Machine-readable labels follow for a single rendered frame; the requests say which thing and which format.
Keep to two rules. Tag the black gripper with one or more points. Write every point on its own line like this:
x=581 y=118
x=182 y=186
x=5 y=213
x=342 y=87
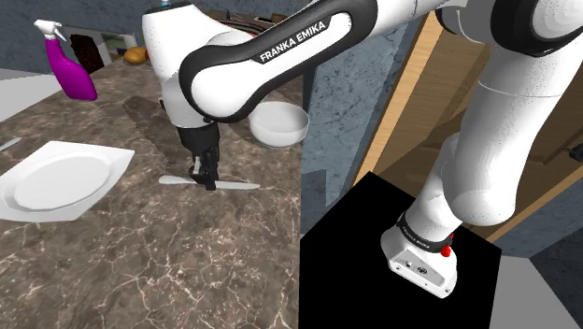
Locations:
x=198 y=136

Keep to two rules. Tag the silver table knife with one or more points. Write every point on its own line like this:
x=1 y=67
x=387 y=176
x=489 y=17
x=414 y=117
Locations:
x=237 y=185

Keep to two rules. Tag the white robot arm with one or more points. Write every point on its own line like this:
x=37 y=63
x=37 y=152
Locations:
x=496 y=136

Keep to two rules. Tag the white bowl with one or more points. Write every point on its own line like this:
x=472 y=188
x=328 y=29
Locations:
x=278 y=125

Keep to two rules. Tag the brown bread loaf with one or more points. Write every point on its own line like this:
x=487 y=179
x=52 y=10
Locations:
x=134 y=55

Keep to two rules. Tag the white square plate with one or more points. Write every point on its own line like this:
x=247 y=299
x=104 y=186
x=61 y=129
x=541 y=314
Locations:
x=59 y=182

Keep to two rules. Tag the purple spray bottle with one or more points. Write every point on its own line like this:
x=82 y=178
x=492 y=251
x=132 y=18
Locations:
x=73 y=75

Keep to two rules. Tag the white cabinet with dark door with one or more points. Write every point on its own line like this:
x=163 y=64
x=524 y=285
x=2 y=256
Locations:
x=89 y=52

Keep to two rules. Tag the black robot stand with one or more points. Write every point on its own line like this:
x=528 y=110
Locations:
x=346 y=273

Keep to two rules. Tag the silver cutlery piece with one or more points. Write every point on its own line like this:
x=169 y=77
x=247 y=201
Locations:
x=9 y=144

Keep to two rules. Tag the wooden door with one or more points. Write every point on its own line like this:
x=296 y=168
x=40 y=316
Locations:
x=423 y=105

